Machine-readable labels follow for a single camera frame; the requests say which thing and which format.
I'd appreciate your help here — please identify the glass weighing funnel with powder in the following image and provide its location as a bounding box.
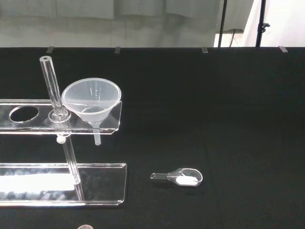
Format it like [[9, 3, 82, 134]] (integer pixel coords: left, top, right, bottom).
[[150, 167, 203, 187]]

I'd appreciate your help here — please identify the clear funnel stand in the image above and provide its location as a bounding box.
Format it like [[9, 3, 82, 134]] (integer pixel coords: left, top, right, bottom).
[[0, 56, 127, 208]]

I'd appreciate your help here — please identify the black bench cloth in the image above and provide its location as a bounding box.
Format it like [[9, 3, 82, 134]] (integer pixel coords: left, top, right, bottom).
[[0, 46, 305, 229]]

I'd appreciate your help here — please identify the thin black tripod pole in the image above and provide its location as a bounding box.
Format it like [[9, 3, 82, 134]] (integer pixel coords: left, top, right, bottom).
[[217, 0, 228, 48]]

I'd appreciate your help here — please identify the black tripod pole with clamp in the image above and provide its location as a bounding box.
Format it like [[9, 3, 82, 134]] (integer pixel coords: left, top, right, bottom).
[[255, 0, 271, 48]]

